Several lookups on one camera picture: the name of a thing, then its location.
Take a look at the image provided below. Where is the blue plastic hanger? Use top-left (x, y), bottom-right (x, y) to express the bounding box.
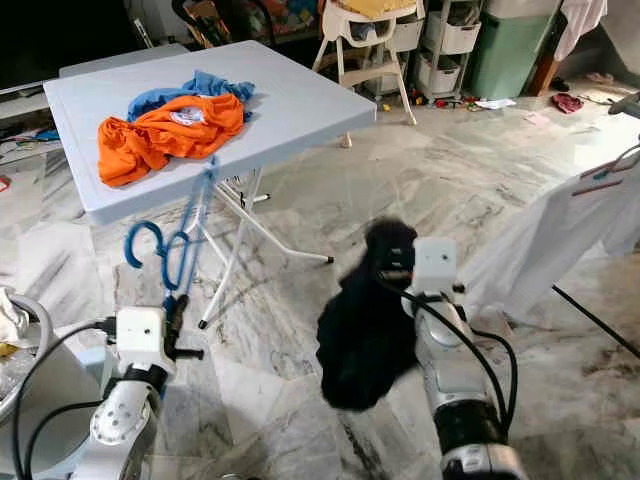
top-left (125, 155), bottom-right (221, 301)

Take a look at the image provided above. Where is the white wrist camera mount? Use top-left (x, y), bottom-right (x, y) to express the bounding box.
top-left (115, 305), bottom-right (169, 371)
top-left (412, 236), bottom-right (459, 296)

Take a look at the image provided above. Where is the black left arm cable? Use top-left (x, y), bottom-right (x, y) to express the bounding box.
top-left (25, 400), bottom-right (106, 480)
top-left (12, 316), bottom-right (121, 480)

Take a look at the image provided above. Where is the black garment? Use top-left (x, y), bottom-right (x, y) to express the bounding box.
top-left (315, 218), bottom-right (421, 413)

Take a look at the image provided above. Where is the grey plastic bench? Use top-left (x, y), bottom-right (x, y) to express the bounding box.
top-left (58, 43), bottom-right (191, 79)

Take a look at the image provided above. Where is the green plastic bin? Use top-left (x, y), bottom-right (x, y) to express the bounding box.
top-left (460, 10), bottom-right (556, 101)

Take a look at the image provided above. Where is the yellow seat cushion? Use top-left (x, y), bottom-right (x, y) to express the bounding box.
top-left (335, 0), bottom-right (411, 21)

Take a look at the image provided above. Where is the black television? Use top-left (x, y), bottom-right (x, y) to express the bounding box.
top-left (0, 0), bottom-right (131, 91)

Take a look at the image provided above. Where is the orange shirt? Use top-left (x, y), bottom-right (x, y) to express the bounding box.
top-left (98, 93), bottom-right (247, 189)

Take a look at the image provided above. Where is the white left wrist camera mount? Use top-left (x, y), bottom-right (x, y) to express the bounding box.
top-left (115, 305), bottom-right (169, 371)

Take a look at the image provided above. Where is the pink brown hanger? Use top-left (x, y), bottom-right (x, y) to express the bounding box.
top-left (565, 140), bottom-right (640, 196)

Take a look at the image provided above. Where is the white shirt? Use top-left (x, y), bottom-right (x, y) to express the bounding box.
top-left (460, 160), bottom-right (640, 321)

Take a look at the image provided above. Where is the white tv cabinet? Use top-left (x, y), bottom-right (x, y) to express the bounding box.
top-left (0, 80), bottom-right (61, 166)

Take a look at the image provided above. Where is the white fabric cover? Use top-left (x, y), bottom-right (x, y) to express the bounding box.
top-left (485, 0), bottom-right (561, 19)

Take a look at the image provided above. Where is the pink hanging garment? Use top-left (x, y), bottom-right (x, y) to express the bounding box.
top-left (550, 0), bottom-right (609, 61)

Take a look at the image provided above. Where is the grey drawer trolley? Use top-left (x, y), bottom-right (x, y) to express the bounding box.
top-left (410, 0), bottom-right (481, 96)

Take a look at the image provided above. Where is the black folded stroller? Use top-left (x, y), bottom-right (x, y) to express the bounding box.
top-left (170, 0), bottom-right (276, 51)

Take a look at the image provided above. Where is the grey folding table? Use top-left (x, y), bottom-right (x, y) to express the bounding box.
top-left (43, 40), bottom-right (379, 331)

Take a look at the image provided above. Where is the grey laundry basket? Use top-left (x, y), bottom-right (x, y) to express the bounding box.
top-left (0, 290), bottom-right (103, 476)

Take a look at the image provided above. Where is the small red cloth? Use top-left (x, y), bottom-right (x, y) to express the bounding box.
top-left (550, 92), bottom-right (583, 114)

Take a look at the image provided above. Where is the white baby high chair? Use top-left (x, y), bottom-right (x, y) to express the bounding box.
top-left (310, 0), bottom-right (421, 126)

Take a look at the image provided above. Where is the blue garment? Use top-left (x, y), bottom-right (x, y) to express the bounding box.
top-left (128, 70), bottom-right (256, 123)

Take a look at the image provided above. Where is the cream white garment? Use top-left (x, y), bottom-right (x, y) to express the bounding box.
top-left (0, 290), bottom-right (26, 346)

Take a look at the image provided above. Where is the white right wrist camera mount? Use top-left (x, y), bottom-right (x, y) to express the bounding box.
top-left (412, 236), bottom-right (459, 296)

